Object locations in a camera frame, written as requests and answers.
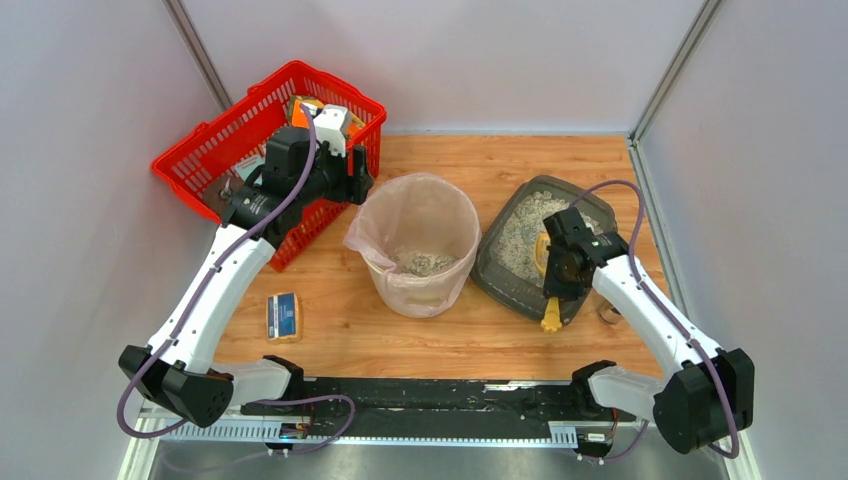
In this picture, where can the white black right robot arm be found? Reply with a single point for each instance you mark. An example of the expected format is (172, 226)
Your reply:
(706, 392)

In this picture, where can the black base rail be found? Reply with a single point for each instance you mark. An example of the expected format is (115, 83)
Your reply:
(439, 409)

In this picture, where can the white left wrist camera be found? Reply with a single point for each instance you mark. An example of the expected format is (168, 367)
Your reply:
(331, 126)

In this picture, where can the orange sponge stack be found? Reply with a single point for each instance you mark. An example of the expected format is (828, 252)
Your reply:
(297, 118)

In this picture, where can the white bin with bag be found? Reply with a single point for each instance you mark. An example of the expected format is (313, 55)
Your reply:
(418, 235)

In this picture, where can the yellow litter scoop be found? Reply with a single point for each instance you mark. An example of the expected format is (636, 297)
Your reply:
(551, 321)

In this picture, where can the drink can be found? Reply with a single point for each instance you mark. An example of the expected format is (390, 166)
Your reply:
(609, 314)

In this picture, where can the grey litter box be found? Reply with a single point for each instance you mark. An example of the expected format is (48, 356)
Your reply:
(505, 267)

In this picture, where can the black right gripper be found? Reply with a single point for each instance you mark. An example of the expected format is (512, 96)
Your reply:
(556, 285)

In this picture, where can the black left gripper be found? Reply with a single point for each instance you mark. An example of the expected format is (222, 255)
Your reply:
(359, 175)

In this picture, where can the red shopping basket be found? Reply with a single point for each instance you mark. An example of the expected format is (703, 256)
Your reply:
(214, 148)

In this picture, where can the blue yellow sponge pack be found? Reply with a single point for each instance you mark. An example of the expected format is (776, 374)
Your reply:
(283, 318)

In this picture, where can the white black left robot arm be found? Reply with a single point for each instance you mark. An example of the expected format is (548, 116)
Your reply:
(175, 368)

